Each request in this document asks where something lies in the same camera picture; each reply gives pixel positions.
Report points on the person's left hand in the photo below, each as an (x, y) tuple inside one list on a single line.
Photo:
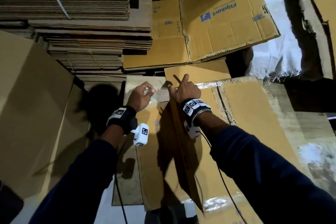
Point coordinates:
[(139, 98)]

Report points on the person's right hand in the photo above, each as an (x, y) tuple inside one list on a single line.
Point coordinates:
[(185, 91)]

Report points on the clear tape roll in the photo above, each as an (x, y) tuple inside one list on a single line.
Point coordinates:
[(149, 91)]

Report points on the yellow cardboard box blue marks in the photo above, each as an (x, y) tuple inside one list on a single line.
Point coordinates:
[(241, 126)]

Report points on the person's left forearm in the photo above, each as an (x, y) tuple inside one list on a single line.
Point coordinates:
[(78, 184)]

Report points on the person's right forearm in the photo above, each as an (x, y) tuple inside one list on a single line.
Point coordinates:
[(273, 174)]

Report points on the stacks of flat cardboard bundles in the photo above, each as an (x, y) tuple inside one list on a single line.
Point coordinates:
[(73, 16)]

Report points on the pile of brown cartons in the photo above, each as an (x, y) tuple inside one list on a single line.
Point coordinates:
[(320, 16)]

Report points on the black left wrist band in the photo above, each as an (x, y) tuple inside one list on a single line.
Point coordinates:
[(122, 119)]

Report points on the yellow carton with blue print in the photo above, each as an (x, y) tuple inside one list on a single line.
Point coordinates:
[(225, 19)]

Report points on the white plastic sack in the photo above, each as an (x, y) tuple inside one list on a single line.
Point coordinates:
[(278, 32)]

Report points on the plywood work board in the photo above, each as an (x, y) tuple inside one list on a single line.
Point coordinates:
[(309, 132)]

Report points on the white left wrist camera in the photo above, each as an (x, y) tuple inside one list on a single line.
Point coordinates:
[(140, 134)]

